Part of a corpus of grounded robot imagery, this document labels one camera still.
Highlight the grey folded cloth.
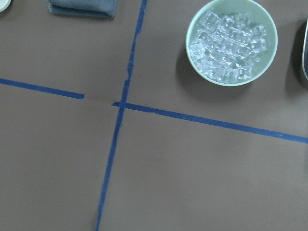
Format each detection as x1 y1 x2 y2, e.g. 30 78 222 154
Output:
48 0 117 18

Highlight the cream bear tray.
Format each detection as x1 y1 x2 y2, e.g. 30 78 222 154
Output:
0 0 11 12

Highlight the green bowl of ice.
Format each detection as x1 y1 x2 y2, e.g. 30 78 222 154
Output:
185 0 278 87

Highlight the steel ice scoop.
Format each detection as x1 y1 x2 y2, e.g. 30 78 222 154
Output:
300 21 308 88

